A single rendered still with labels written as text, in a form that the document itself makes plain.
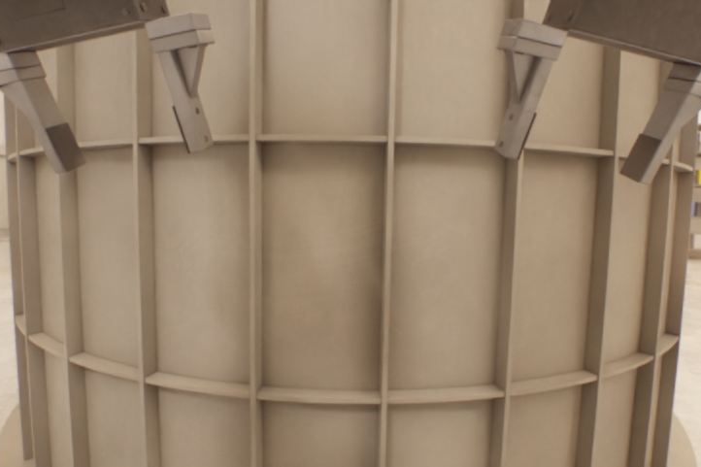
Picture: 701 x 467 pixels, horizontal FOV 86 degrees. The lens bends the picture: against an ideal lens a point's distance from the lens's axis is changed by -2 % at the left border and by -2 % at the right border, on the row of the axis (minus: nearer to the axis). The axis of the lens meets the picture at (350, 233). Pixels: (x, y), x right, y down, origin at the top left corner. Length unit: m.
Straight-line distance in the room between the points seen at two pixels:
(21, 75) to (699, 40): 0.54
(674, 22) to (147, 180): 0.65
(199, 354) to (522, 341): 0.52
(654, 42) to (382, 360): 0.47
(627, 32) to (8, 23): 0.46
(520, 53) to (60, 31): 0.35
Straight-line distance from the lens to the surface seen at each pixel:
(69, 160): 0.44
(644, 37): 0.38
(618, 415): 0.97
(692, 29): 0.41
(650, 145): 0.44
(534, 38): 0.35
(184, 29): 0.34
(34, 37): 0.40
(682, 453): 1.49
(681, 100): 0.43
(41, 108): 0.43
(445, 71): 0.62
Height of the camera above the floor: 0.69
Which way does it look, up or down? 4 degrees down
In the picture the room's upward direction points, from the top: 1 degrees clockwise
